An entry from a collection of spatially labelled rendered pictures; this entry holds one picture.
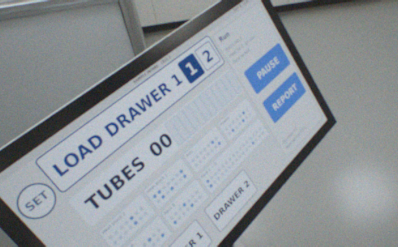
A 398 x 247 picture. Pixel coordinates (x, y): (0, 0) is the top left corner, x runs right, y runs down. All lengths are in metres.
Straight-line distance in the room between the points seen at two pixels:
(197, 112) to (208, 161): 0.07
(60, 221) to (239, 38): 0.37
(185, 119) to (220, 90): 0.08
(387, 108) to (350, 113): 0.21
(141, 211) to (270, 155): 0.23
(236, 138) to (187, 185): 0.11
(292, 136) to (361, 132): 1.40
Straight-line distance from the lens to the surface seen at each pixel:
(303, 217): 1.64
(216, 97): 0.51
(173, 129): 0.47
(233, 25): 0.55
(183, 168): 0.48
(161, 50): 0.48
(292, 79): 0.61
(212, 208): 0.51
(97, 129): 0.43
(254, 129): 0.55
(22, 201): 0.43
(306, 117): 0.63
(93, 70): 1.22
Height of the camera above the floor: 1.47
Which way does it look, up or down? 49 degrees down
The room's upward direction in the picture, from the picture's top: 9 degrees counter-clockwise
